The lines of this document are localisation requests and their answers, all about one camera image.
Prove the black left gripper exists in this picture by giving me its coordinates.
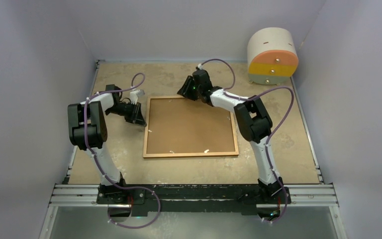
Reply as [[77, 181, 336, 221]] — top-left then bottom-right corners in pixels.
[[105, 101, 147, 126]]

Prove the wooden picture frame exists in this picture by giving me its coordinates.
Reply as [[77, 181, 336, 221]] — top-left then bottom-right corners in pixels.
[[142, 95, 240, 159]]

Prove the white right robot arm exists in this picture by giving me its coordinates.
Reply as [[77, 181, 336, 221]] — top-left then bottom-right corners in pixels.
[[177, 69, 288, 203]]

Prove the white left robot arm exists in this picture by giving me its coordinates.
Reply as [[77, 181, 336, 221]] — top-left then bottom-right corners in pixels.
[[67, 84, 147, 204]]

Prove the round pastel drawer cabinet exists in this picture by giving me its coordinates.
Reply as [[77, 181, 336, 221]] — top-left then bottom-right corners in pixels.
[[247, 27, 299, 85]]

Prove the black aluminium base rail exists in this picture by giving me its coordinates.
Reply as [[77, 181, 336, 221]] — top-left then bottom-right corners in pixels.
[[48, 183, 338, 219]]

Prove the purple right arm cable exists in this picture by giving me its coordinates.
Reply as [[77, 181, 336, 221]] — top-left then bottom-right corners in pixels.
[[197, 58, 295, 225]]

